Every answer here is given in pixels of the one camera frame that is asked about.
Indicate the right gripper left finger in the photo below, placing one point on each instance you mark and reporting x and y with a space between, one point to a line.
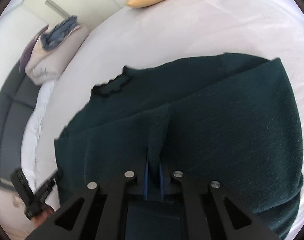
97 211

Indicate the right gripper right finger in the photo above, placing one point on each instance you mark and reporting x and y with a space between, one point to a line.
208 209

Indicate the dark green sweater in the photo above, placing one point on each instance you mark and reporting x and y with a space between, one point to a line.
231 118

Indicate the left hand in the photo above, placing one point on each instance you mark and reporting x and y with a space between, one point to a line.
42 217

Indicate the dark grey headboard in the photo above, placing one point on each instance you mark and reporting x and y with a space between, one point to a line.
18 98

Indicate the folded beige duvet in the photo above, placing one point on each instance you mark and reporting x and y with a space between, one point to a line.
49 65

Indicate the purple pillow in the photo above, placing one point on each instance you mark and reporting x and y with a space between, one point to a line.
26 54

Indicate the blue grey garment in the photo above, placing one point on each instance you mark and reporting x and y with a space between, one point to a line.
50 40

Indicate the bed with white sheet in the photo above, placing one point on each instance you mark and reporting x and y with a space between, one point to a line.
149 37

